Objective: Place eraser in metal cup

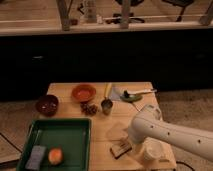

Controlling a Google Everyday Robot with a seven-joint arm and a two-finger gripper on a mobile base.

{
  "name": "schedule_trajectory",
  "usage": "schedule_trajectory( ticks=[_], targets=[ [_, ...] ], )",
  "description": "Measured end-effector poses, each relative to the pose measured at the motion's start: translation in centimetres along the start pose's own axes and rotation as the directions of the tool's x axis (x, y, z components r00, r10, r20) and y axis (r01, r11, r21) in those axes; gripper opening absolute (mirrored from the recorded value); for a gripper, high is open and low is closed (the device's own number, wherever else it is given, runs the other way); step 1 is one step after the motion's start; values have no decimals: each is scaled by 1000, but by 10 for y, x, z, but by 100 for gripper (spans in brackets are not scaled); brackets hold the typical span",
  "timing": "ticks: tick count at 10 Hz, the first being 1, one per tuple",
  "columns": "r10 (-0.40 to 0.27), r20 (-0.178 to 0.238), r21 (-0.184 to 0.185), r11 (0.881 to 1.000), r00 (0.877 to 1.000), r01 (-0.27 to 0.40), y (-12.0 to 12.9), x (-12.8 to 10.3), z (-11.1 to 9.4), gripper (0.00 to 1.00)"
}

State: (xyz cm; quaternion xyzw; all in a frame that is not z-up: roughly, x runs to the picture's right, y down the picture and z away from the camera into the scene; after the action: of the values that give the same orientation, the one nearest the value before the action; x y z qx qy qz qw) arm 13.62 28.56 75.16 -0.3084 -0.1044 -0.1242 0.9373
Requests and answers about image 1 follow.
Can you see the black wooden-backed eraser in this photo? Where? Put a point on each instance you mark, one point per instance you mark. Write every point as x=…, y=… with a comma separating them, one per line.
x=122, y=147

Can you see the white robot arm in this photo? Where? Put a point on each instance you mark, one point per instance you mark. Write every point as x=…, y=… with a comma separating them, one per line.
x=148, y=123

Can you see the small metal cup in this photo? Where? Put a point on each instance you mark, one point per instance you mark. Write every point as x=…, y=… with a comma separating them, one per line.
x=106, y=105

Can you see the white plastic cup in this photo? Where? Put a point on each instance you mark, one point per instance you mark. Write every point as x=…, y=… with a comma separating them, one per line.
x=153, y=150

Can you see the yellow banana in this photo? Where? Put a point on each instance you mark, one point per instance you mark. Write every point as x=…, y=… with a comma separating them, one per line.
x=107, y=90

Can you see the grey cloth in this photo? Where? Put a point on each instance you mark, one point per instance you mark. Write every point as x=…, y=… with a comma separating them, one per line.
x=115, y=94

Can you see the orange bowl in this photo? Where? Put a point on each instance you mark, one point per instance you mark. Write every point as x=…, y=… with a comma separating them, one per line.
x=83, y=93

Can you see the green plate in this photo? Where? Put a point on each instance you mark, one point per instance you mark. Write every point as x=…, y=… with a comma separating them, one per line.
x=130, y=98

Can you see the bunch of dark grapes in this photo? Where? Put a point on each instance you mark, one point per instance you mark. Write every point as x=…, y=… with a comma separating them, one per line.
x=88, y=109

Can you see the green plastic tray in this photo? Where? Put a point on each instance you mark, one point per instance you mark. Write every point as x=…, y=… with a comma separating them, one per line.
x=72, y=136

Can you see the dark red bowl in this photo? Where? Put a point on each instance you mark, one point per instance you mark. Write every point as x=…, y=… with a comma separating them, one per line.
x=47, y=105

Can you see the wooden table leg middle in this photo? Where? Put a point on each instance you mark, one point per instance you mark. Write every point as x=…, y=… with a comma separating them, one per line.
x=125, y=10

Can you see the wooden table leg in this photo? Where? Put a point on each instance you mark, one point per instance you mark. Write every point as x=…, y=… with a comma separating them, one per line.
x=64, y=9
x=125, y=10

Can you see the orange peach fruit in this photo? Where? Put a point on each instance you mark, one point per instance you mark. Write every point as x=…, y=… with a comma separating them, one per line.
x=55, y=156

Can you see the wooden table leg left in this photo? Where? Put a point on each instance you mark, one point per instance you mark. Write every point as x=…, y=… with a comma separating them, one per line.
x=64, y=9

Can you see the grey sponge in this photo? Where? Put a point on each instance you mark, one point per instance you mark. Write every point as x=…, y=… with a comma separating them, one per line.
x=36, y=158

